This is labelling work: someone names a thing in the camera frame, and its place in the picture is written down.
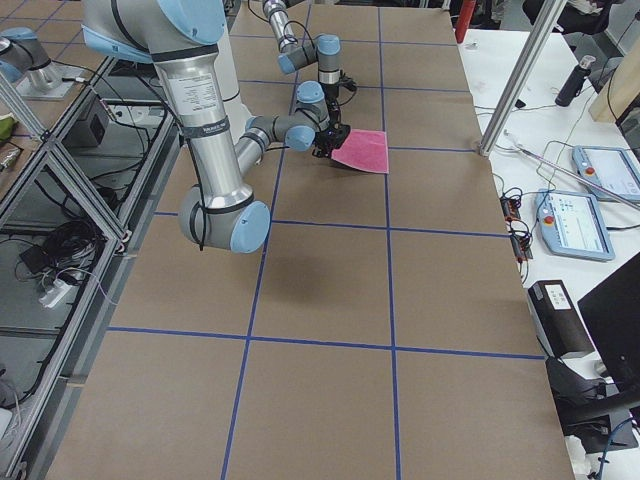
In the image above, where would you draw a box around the red cylinder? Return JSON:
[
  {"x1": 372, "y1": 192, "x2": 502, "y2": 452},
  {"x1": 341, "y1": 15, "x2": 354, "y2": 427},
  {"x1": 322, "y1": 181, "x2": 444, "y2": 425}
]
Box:
[{"x1": 454, "y1": 0, "x2": 476, "y2": 44}]

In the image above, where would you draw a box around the black water bottle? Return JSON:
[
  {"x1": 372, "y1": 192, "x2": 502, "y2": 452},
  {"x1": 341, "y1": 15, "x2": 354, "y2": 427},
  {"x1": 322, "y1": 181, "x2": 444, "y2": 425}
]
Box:
[{"x1": 555, "y1": 55, "x2": 596, "y2": 107}]

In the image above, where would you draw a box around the far teach pendant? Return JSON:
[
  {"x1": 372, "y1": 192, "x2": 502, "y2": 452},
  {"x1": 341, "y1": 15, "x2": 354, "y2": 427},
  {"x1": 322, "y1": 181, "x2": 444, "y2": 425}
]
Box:
[{"x1": 572, "y1": 146, "x2": 639, "y2": 203}]

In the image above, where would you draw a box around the near teach pendant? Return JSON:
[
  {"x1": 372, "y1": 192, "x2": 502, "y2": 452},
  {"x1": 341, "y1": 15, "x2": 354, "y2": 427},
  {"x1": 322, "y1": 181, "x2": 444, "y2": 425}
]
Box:
[{"x1": 535, "y1": 190, "x2": 615, "y2": 262}]

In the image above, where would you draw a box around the aluminium frame side rack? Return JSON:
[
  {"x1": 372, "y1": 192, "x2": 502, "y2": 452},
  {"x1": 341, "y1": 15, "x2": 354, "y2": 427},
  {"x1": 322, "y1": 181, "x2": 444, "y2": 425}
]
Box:
[{"x1": 1, "y1": 60, "x2": 178, "y2": 479}]

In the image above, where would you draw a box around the brown paper table cover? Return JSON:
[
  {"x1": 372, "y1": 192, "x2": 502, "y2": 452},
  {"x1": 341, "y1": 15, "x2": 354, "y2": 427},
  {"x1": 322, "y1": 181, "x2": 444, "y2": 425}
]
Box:
[{"x1": 47, "y1": 4, "x2": 572, "y2": 479}]

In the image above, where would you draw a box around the black computer monitor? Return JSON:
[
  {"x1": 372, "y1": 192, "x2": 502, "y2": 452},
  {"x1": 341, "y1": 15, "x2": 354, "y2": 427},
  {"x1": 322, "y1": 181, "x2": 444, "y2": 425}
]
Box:
[{"x1": 578, "y1": 254, "x2": 639, "y2": 390}]

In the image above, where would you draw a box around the small circuit board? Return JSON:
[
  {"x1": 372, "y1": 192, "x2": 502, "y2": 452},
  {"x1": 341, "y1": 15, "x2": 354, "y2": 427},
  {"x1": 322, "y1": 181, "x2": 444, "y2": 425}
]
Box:
[{"x1": 500, "y1": 196, "x2": 521, "y2": 222}]

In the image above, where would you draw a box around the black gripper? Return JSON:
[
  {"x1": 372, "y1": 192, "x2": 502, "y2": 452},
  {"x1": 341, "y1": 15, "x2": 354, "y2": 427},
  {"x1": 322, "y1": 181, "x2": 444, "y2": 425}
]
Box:
[
  {"x1": 324, "y1": 84, "x2": 344, "y2": 130},
  {"x1": 312, "y1": 125, "x2": 350, "y2": 158}
]

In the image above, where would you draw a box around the black box with label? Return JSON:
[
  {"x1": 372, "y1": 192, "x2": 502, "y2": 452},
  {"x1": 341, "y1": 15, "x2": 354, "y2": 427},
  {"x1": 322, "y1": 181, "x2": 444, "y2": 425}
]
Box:
[{"x1": 527, "y1": 280, "x2": 595, "y2": 360}]

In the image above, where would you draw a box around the pink and grey towel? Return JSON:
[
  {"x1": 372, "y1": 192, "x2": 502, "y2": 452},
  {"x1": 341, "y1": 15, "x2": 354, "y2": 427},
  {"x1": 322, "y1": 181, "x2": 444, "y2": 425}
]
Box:
[{"x1": 331, "y1": 129, "x2": 389, "y2": 174}]

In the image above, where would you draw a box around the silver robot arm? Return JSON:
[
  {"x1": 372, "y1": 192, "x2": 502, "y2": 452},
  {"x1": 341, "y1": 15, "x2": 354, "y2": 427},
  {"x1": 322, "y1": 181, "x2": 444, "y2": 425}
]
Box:
[
  {"x1": 261, "y1": 0, "x2": 352, "y2": 125},
  {"x1": 82, "y1": 1, "x2": 350, "y2": 253}
]

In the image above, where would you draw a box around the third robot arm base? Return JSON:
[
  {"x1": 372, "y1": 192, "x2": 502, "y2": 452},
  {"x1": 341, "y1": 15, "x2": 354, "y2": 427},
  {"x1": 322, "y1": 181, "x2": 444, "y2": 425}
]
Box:
[{"x1": 1, "y1": 27, "x2": 84, "y2": 100}]

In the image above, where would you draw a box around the teach pendant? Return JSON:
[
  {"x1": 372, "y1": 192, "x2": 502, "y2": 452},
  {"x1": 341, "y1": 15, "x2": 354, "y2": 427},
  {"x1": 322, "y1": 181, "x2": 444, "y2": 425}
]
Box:
[
  {"x1": 535, "y1": 190, "x2": 615, "y2": 262},
  {"x1": 572, "y1": 146, "x2": 639, "y2": 203}
]

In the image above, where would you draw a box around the aluminium frame post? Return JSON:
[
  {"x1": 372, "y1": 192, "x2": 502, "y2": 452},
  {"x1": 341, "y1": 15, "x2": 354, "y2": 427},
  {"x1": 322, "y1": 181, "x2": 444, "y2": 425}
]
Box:
[{"x1": 478, "y1": 0, "x2": 566, "y2": 157}]

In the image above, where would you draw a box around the white power strip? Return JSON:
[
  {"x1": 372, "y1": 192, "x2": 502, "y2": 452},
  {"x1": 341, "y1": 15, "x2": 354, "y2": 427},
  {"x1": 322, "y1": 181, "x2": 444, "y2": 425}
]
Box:
[{"x1": 39, "y1": 279, "x2": 71, "y2": 309}]

